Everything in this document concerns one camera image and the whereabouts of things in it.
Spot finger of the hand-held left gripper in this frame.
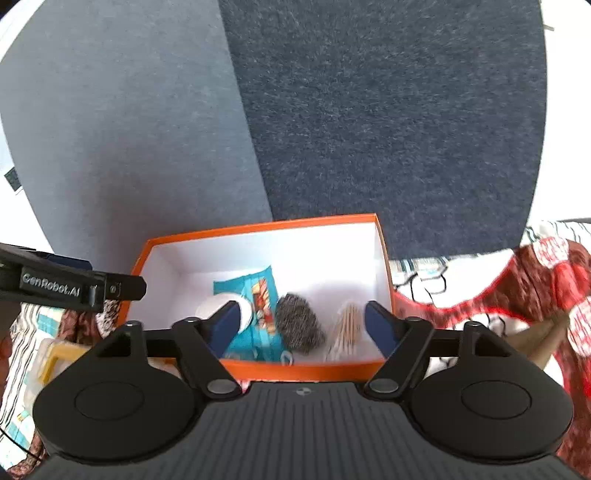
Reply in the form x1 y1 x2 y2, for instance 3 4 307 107
44 253 93 274
104 271 147 302

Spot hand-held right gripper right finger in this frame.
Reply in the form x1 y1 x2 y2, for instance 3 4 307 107
364 300 509 400

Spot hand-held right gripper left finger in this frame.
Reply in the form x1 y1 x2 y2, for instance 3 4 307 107
95 300 243 400

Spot clear toothpick packet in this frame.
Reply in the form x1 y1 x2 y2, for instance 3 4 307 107
323 300 368 363

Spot blue snack packet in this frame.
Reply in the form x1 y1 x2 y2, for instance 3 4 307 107
212 264 289 363

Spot steel wool scrubber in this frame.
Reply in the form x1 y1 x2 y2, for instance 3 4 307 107
274 292 326 355

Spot orange cardboard box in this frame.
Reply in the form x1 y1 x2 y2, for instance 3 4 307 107
117 213 395 383

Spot brown swirl patterned blanket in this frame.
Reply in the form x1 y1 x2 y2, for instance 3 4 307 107
7 298 125 476

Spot striped white cloth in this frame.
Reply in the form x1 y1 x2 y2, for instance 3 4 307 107
0 302 51 430

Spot grey fabric panel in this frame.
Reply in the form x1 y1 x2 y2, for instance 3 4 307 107
0 0 274 259
218 0 548 261

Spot red printed blanket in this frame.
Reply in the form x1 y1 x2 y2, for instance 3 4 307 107
388 220 591 480

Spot clear toolbox with yellow handle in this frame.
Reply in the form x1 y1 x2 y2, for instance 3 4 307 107
16 337 93 416

